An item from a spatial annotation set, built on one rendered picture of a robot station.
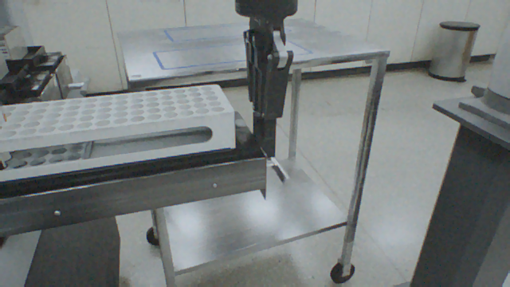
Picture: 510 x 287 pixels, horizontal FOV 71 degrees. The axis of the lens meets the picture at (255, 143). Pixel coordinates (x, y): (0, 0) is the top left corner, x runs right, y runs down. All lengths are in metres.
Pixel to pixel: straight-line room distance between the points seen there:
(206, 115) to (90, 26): 2.39
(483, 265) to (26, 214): 0.99
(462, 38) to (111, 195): 3.26
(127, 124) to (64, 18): 2.40
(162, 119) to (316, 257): 1.11
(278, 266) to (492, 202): 0.75
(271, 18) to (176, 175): 0.21
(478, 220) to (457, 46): 2.60
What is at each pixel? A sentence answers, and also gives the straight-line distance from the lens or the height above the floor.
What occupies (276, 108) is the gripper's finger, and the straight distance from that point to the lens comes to 0.45.
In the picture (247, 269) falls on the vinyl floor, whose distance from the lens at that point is 1.38.
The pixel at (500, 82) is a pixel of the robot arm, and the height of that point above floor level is 0.78.
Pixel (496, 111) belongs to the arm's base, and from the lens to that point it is 0.93.
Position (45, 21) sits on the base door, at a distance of 2.82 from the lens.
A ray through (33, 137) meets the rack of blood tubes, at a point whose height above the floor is 0.86.
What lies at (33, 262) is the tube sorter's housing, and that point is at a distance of 0.59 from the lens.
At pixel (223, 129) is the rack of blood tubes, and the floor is 0.84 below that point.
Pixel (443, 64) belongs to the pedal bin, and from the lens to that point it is 3.54.
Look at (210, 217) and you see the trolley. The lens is 1.17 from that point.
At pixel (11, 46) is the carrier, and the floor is 0.86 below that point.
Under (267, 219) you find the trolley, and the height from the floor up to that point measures 0.28.
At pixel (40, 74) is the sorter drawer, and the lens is 0.82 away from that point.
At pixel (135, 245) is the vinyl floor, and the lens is 1.54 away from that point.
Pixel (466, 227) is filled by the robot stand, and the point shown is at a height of 0.43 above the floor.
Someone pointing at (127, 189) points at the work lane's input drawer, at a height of 0.79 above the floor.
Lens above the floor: 1.04
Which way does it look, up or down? 29 degrees down
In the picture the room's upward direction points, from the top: straight up
